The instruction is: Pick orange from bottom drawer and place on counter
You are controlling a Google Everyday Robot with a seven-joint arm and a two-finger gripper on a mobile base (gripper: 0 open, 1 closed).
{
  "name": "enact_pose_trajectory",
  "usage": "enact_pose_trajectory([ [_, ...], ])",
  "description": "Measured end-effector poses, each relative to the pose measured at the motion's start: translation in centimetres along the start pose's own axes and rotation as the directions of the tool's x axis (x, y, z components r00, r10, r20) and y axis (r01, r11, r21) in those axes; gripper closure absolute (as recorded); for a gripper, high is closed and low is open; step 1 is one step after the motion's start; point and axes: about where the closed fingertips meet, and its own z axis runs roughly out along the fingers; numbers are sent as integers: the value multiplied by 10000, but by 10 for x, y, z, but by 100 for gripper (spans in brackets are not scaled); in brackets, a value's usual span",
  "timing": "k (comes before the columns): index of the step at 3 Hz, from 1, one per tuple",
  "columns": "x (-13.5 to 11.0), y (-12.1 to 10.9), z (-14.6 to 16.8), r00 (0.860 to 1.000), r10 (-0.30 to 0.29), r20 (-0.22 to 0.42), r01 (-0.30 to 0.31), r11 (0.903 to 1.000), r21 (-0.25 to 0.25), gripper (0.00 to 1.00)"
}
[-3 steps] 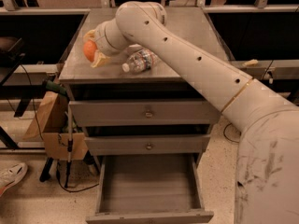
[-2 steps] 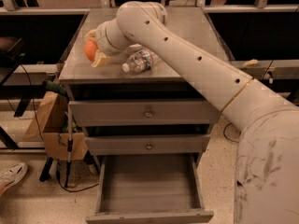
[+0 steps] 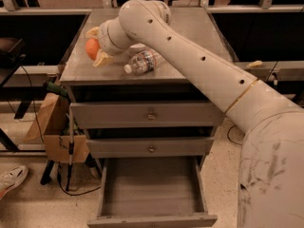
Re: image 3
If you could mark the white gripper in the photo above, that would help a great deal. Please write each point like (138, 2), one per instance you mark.
(103, 38)

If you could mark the orange fruit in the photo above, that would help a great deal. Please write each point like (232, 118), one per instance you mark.
(91, 48)

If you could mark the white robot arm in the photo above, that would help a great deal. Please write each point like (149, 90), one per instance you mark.
(271, 170)

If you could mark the grey wooden drawer cabinet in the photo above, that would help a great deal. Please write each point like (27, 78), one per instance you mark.
(88, 84)

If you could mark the grey top drawer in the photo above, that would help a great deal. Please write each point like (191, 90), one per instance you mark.
(146, 114)

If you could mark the grey middle drawer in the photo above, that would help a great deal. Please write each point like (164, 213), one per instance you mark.
(149, 147)

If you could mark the grey open bottom drawer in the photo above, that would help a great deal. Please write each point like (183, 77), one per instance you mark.
(164, 192)

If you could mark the white ceramic bowl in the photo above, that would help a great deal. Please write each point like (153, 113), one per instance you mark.
(137, 48)

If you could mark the clear plastic water bottle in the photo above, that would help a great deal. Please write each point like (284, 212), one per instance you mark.
(143, 62)

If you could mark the brown cardboard box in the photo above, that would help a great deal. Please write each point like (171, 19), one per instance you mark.
(51, 126)

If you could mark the white sneaker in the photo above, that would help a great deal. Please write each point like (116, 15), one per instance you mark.
(11, 179)

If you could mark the yellow foam scrap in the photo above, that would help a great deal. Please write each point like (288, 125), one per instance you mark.
(256, 63)

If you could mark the green-handled grabber stick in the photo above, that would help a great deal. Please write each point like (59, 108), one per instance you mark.
(58, 90)

